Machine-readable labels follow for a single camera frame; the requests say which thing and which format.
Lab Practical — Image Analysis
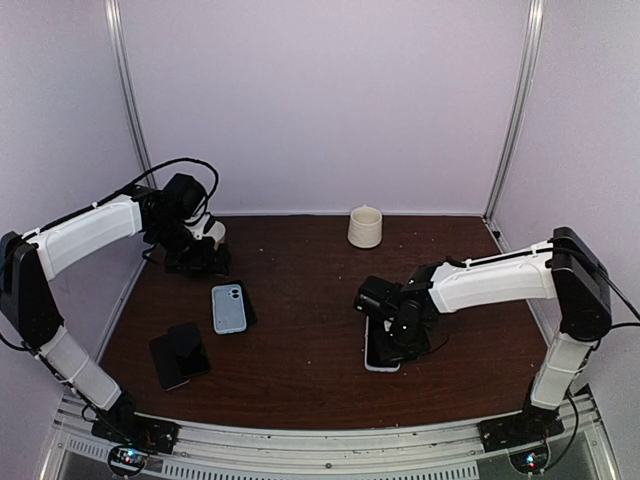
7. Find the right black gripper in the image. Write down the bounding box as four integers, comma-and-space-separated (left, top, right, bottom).
375, 319, 433, 366

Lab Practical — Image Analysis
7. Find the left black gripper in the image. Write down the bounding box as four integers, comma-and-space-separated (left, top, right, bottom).
148, 217, 229, 276

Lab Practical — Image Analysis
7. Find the lavender phone case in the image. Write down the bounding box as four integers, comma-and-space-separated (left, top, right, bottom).
363, 314, 403, 373

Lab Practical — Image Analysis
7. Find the silver edged black smartphone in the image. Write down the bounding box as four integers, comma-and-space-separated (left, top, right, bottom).
366, 319, 401, 371

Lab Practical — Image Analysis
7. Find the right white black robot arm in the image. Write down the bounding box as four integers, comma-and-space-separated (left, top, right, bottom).
354, 227, 612, 442

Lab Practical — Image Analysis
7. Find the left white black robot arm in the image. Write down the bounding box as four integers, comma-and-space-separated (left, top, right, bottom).
1, 173, 225, 444

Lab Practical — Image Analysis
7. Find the light blue phone case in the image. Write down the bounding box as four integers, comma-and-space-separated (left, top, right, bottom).
211, 283, 247, 335

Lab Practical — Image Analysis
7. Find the black smartphone under blue case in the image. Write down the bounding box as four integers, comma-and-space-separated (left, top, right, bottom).
229, 280, 257, 328

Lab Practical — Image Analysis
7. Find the cream ribbed cup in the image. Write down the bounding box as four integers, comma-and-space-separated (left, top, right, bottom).
347, 205, 383, 249

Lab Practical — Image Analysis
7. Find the black smartphone top of stack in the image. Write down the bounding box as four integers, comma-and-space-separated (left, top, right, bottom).
168, 322, 210, 378

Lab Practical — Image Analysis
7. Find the black smartphone under stack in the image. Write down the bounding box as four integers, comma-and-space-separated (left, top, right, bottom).
149, 334, 190, 391

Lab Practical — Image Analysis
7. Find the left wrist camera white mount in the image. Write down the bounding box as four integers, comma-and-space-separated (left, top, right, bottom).
190, 212, 226, 251

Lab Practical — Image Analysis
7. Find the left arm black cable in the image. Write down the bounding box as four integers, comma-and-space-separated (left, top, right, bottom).
89, 156, 221, 211

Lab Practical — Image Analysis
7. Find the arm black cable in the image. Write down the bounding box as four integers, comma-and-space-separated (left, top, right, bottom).
549, 237, 640, 451
89, 156, 221, 211

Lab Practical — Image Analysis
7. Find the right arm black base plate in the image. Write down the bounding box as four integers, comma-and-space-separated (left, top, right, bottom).
477, 411, 564, 452

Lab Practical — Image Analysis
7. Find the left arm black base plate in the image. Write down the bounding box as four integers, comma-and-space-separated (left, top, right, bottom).
91, 414, 179, 454

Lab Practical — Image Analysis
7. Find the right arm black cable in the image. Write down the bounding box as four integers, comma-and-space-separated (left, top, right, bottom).
549, 237, 640, 451

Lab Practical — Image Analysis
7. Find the aluminium front rail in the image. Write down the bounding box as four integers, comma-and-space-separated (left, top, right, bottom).
42, 384, 616, 480

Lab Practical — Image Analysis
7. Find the left aluminium corner post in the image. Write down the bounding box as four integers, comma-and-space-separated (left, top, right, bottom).
104, 0, 151, 172

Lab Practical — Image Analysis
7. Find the aluminium corner post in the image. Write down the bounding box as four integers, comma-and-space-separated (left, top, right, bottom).
483, 0, 545, 228
104, 0, 151, 172

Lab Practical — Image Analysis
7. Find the right aluminium corner post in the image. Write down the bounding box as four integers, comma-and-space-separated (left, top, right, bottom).
483, 0, 545, 228

